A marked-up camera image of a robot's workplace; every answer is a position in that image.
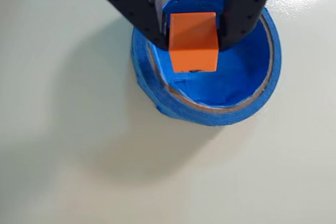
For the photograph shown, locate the small orange cube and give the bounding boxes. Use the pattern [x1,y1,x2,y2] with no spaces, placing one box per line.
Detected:
[169,12,219,73]

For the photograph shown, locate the blue tape roll bin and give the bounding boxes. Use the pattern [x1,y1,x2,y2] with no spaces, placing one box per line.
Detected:
[130,0,283,127]

